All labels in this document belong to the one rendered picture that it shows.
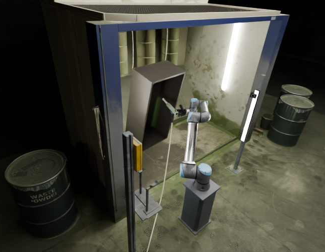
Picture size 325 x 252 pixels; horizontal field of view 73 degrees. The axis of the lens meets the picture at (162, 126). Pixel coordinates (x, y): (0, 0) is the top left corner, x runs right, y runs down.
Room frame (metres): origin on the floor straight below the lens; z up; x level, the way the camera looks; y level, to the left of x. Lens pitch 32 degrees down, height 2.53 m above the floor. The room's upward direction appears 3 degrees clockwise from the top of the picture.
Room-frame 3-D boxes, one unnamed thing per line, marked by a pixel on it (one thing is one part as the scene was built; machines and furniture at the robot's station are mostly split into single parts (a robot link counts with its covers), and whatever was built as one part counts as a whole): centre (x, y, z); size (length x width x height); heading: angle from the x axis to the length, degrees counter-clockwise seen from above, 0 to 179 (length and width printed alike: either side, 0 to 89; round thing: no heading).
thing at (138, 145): (1.34, 0.20, 1.42); 0.12 x 0.06 x 0.26; 41
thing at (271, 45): (3.71, -1.66, 1.14); 0.18 x 0.18 x 2.29; 41
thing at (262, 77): (2.82, -1.27, 0.82); 0.05 x 0.05 x 1.64; 41
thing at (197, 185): (1.81, -0.49, 0.69); 0.19 x 0.19 x 0.10
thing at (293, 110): (3.80, -2.46, 0.44); 0.59 x 0.58 x 0.89; 146
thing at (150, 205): (1.41, 0.12, 0.95); 0.26 x 0.15 x 0.32; 41
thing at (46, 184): (1.71, 1.29, 0.44); 0.59 x 0.58 x 0.89; 112
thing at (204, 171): (1.81, -0.48, 0.83); 0.17 x 0.15 x 0.18; 84
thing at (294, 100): (3.80, -2.46, 0.86); 0.54 x 0.54 x 0.01
